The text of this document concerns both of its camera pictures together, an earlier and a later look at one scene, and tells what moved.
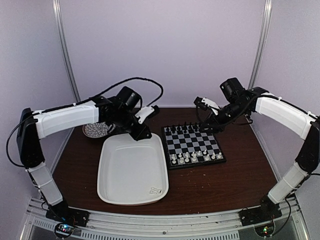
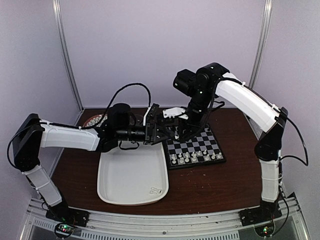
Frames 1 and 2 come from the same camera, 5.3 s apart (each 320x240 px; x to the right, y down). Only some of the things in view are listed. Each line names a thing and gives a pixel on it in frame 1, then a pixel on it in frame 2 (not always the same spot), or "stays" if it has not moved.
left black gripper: [139, 134] → [151, 133]
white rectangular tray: [128, 168] stays
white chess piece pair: [154, 190] stays
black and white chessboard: [189, 146] stays
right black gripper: [214, 123] → [192, 128]
